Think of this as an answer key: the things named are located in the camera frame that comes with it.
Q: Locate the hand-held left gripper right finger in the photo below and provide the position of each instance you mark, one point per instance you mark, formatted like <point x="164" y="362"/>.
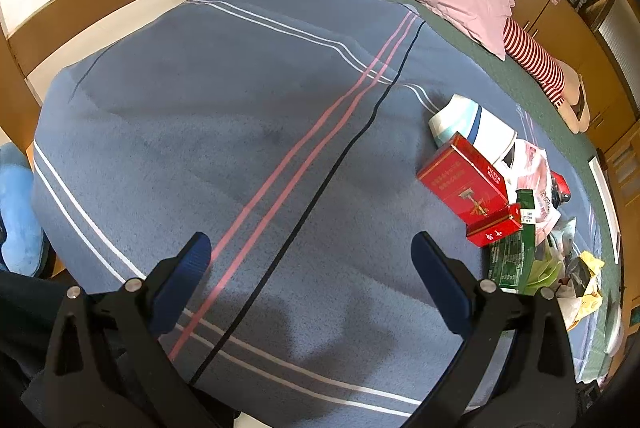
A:
<point x="440" y="275"/>

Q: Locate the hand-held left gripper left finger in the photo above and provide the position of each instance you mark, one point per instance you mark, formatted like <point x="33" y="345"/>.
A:
<point x="186" y="265"/>

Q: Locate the pink white plastic bag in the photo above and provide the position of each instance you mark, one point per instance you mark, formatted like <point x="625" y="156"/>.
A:
<point x="530" y="168"/>

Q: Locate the small red box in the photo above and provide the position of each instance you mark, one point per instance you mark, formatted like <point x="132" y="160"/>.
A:
<point x="492" y="228"/>

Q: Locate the green packet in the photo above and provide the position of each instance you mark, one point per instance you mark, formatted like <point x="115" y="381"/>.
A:
<point x="510" y="258"/>

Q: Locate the large red box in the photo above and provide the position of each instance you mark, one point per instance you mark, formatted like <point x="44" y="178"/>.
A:
<point x="460" y="178"/>

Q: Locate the light green wrapper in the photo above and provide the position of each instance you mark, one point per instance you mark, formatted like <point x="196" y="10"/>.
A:
<point x="542" y="270"/>

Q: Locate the clear plastic wrapper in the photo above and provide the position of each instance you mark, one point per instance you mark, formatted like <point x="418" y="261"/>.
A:
<point x="562" y="233"/>

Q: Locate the blue striped blanket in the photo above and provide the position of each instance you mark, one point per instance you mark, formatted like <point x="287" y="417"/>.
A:
<point x="225" y="133"/>

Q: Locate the red black packet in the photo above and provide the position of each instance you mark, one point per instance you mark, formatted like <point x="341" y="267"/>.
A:
<point x="560" y="188"/>

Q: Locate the yellow wrapper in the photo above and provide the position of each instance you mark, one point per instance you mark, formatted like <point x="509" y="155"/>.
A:
<point x="590" y="280"/>

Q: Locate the white and blue packet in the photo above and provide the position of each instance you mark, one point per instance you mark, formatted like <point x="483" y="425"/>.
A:
<point x="460" y="118"/>

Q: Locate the blue cushion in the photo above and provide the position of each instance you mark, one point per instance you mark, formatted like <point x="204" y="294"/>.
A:
<point x="15" y="218"/>

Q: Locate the green bed sheet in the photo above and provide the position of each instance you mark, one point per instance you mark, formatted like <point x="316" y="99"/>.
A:
<point x="475" y="48"/>

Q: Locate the red white striped plush doll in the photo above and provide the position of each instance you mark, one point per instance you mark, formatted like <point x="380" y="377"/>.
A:
<point x="535" y="58"/>

